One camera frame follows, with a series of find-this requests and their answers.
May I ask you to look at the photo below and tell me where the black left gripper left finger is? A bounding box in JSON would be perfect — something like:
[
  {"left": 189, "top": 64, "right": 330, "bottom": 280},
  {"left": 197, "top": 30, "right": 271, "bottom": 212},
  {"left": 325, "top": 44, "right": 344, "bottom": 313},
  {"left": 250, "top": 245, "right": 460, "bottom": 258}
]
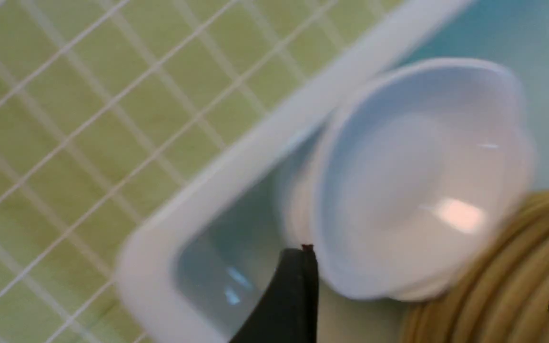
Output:
[{"left": 231, "top": 244, "right": 319, "bottom": 343}]

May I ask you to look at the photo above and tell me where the green checkered tablecloth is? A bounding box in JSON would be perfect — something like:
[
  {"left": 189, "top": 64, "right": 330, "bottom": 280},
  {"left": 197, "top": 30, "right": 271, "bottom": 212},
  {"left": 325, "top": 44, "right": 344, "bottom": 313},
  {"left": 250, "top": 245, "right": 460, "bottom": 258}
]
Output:
[{"left": 0, "top": 0, "right": 408, "bottom": 343}]

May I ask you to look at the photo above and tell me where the stack of beige bowls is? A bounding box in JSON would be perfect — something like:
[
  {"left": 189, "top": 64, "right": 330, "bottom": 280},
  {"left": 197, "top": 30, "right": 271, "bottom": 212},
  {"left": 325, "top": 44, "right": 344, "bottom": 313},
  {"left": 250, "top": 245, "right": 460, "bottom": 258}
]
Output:
[{"left": 399, "top": 190, "right": 549, "bottom": 343}]

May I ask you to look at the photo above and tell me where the white large plastic tub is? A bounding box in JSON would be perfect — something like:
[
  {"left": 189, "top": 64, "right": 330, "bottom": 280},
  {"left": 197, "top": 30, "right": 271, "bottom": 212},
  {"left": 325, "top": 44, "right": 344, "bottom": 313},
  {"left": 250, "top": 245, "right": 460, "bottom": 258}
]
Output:
[{"left": 116, "top": 0, "right": 549, "bottom": 343}]

